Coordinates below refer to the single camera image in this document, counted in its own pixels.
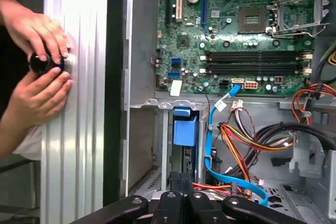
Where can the green motherboard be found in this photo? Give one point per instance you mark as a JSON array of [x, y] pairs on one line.
[[194, 51]]

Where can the grey metal disk bay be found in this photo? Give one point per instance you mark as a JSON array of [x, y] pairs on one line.
[[165, 140]]

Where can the black RAM slot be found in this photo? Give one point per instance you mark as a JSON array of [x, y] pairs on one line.
[[254, 66], [254, 59], [254, 72], [254, 53]]

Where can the person's right hand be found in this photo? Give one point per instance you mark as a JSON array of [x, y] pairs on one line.
[[39, 100]]

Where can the blue expansion slot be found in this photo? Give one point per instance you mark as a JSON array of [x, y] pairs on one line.
[[204, 1]]

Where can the white garment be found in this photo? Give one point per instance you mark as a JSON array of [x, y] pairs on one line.
[[30, 145]]

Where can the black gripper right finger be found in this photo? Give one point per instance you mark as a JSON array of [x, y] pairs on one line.
[[202, 208]]

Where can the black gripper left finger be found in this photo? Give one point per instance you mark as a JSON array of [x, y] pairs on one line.
[[168, 208]]

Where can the hard disk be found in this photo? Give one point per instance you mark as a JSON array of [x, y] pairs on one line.
[[185, 132]]

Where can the person's left hand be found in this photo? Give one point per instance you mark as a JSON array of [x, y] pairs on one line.
[[34, 30]]

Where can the blue board port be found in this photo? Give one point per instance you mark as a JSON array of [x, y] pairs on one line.
[[174, 75], [176, 62]]

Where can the CPU socket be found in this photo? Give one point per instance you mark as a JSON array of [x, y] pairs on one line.
[[252, 20]]

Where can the white sticker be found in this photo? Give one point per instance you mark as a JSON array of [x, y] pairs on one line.
[[175, 88]]

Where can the black open PC case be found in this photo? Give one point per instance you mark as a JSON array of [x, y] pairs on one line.
[[113, 77]]

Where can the metal socket cover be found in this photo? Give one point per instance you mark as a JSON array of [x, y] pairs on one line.
[[317, 10]]

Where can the locking lever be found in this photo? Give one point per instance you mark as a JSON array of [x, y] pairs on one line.
[[291, 34]]

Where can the black chipset chip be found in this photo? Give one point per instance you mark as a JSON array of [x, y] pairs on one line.
[[183, 41]]

